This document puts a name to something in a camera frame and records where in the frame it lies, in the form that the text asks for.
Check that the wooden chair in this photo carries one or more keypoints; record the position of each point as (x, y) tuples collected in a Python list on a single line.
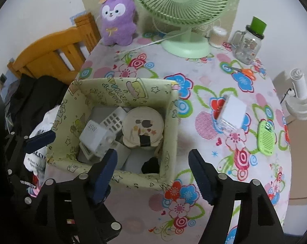
[(51, 53)]

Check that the small white power adapter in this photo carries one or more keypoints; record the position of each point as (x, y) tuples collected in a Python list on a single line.
[(85, 155)]

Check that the black clothing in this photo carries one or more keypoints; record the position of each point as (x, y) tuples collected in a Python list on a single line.
[(36, 94)]

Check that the white printed bag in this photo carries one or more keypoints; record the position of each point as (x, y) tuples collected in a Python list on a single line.
[(36, 165)]

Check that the purple plush toy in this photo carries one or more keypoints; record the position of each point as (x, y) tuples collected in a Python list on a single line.
[(117, 22)]

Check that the cotton swab container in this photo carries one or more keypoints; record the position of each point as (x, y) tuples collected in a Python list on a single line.
[(218, 38)]

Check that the white cube power adapter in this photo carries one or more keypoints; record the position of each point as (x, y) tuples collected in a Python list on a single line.
[(95, 137)]

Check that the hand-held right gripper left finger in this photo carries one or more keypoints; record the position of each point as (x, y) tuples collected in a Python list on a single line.
[(105, 175)]

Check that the white remote control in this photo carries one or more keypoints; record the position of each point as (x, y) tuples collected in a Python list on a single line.
[(114, 120)]

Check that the green oval plastic case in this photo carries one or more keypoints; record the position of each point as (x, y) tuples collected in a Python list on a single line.
[(266, 137)]

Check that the floral tablecloth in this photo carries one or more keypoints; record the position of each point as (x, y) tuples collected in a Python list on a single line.
[(201, 99)]

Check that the clear plastic white box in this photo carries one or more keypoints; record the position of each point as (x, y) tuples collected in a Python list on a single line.
[(233, 113)]

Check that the white circulator fan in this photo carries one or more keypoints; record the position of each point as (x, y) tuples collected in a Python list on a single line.
[(301, 94)]

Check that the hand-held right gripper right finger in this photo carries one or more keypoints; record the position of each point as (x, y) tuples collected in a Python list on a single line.
[(201, 178)]

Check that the blue tape strip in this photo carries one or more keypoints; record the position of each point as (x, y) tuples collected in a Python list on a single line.
[(77, 17)]

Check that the cream round printed case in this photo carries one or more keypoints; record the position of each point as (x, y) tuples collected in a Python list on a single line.
[(143, 124)]

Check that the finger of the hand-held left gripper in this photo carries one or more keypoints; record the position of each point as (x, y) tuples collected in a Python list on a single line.
[(20, 188), (40, 141)]

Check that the green desk fan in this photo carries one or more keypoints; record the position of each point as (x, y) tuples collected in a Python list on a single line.
[(186, 45)]

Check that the glass jar mug green cap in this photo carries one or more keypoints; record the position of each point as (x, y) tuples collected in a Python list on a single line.
[(247, 45)]

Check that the orange scissors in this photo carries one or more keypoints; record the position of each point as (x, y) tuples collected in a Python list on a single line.
[(245, 72)]

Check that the yellow-green fabric storage box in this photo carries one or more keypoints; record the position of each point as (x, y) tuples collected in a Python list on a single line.
[(117, 87)]

